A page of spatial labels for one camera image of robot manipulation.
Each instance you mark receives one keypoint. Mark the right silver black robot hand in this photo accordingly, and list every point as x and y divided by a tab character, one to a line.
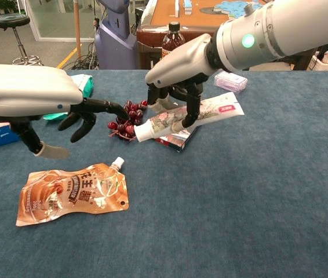
181	63

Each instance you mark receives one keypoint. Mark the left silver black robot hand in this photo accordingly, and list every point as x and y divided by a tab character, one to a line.
27	87

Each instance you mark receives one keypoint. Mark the white printed tube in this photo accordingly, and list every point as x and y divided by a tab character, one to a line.
219	108

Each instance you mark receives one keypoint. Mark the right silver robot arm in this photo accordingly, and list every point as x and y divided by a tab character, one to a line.
282	29

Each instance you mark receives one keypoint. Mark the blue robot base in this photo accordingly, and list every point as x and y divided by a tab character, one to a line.
114	43

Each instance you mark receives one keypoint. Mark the dark drink bottle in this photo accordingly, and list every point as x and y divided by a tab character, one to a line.
173	40

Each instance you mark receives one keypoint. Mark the brown mahjong table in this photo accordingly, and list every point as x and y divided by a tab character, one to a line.
204	21

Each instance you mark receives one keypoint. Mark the clear plastic card box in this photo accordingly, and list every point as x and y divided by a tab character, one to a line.
230	82

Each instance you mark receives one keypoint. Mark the green wet wipes pack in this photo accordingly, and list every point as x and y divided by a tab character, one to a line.
84	84

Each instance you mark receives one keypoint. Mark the upright white tile row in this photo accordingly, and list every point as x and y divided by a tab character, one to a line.
177	7

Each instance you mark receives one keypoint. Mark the blue white tile stack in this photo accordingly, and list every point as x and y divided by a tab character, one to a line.
187	6

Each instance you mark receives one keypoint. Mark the chrome swivel stool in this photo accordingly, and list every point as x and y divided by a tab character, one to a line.
10	21

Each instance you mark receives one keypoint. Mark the dark red grape bunch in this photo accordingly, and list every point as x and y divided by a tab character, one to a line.
129	116

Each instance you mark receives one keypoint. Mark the dark box with red print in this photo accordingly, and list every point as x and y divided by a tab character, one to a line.
178	140

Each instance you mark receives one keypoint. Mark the blue mahjong tile pile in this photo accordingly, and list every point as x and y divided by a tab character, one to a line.
235	8

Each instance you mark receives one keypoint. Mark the wooden pole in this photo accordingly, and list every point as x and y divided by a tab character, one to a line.
77	26

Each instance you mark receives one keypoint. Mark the orange spout pouch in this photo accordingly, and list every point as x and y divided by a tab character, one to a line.
71	194

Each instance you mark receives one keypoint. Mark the blue felt table mat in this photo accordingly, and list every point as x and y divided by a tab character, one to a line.
239	202

